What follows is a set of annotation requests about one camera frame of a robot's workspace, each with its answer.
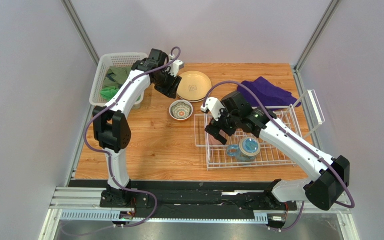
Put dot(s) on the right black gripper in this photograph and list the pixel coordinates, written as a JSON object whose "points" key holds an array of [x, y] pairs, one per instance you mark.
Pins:
{"points": [[219, 131]]}

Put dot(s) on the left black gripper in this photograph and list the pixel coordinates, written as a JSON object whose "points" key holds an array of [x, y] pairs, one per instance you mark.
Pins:
{"points": [[170, 90]]}

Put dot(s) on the yellow bear plate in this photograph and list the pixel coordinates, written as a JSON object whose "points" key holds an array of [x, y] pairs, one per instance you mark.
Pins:
{"points": [[193, 82]]}

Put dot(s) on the white patterned small bowl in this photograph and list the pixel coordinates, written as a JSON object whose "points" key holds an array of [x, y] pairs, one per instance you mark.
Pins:
{"points": [[181, 110]]}

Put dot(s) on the white plate green red rim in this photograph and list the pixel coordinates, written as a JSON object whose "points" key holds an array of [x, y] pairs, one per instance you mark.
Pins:
{"points": [[195, 98]]}

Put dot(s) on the blue glass mug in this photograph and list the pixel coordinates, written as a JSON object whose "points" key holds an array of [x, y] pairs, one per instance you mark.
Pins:
{"points": [[246, 151]]}

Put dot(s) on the pink cup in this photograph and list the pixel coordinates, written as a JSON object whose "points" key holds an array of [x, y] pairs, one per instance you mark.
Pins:
{"points": [[213, 139]]}

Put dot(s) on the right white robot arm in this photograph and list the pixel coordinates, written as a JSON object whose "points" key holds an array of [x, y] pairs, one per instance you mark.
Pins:
{"points": [[328, 177]]}

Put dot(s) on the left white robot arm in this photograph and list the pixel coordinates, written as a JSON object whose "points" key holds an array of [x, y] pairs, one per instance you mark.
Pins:
{"points": [[110, 122]]}

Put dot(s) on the white plastic basket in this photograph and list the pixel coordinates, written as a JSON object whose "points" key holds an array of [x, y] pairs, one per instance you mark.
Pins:
{"points": [[122, 59]]}

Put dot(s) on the olive green cloth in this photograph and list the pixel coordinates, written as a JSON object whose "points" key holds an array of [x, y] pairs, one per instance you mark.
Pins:
{"points": [[116, 77]]}

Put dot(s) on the bright green cloth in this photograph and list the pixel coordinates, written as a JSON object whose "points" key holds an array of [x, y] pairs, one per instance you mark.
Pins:
{"points": [[108, 93]]}

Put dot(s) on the purple cloth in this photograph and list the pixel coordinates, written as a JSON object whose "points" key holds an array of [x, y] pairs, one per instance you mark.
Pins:
{"points": [[269, 94]]}

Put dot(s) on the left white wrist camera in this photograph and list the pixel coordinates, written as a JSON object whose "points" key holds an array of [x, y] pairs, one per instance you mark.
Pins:
{"points": [[174, 68]]}

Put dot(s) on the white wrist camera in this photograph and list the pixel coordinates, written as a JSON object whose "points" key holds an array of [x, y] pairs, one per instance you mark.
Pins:
{"points": [[214, 106], [174, 68]]}

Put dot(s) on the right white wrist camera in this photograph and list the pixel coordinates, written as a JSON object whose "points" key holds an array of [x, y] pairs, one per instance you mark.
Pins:
{"points": [[214, 106]]}

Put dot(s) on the white wire dish rack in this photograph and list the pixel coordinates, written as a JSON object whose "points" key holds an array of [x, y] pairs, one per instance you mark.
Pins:
{"points": [[216, 156]]}

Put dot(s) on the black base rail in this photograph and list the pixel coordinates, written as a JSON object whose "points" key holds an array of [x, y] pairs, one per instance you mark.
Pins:
{"points": [[193, 200]]}

